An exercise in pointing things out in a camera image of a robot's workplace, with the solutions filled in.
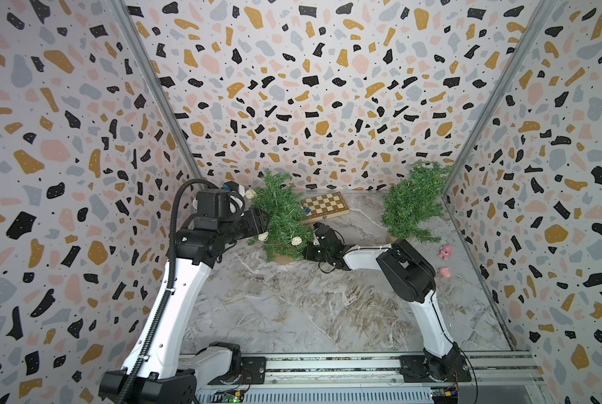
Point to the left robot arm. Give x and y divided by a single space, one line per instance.
152 372

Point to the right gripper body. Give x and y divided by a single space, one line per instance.
314 253

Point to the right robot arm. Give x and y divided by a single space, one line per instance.
413 279

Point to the wooden chessboard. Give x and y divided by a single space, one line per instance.
322 207

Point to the left green christmas tree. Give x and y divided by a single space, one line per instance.
286 235

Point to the pink pig toy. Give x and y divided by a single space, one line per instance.
445 252

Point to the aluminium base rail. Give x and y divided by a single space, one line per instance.
480 377

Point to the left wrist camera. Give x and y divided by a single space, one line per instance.
236 197

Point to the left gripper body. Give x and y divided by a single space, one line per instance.
249 225

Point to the green christmas tree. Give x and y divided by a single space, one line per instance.
286 235
415 200

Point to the right green christmas tree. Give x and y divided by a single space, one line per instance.
415 200

